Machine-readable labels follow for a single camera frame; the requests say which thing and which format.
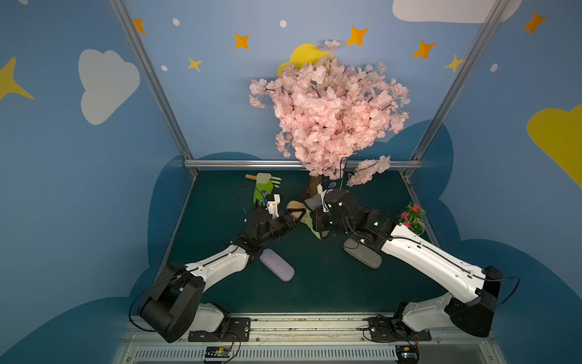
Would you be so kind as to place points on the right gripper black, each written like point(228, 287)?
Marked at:
point(320, 221)

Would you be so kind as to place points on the controller board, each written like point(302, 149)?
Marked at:
point(217, 353)
point(407, 355)

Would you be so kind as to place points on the right controller board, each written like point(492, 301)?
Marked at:
point(407, 355)

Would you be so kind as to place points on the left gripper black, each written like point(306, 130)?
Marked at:
point(282, 221)

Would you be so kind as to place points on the green black work glove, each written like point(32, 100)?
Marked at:
point(262, 190)

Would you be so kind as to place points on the small pink flower pot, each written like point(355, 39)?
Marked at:
point(413, 218)

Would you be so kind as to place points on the left controller board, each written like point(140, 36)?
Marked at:
point(217, 353)

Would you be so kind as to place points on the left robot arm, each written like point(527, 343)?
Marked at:
point(169, 306)

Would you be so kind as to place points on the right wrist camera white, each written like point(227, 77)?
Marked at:
point(323, 188)

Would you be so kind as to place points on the purple eyeglass case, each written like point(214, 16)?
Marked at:
point(277, 265)

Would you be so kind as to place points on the pink cherry blossom tree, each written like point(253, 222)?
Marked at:
point(327, 112)

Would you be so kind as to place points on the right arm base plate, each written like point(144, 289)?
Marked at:
point(387, 330)

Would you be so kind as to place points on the right aluminium frame post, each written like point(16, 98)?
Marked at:
point(486, 33)

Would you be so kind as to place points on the aluminium frame post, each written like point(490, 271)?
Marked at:
point(486, 33)
point(125, 20)

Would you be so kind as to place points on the green grey microfiber cloth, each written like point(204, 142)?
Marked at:
point(316, 219)

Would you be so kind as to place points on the grey eyeglass case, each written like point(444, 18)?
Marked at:
point(362, 253)

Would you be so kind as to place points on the tan eyeglass case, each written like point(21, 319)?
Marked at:
point(298, 210)

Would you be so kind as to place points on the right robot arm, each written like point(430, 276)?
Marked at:
point(472, 292)

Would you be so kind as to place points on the left aluminium frame post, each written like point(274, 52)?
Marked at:
point(125, 20)

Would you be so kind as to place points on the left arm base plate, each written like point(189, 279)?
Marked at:
point(230, 328)

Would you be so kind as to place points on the back aluminium frame bar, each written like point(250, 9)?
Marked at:
point(279, 164)

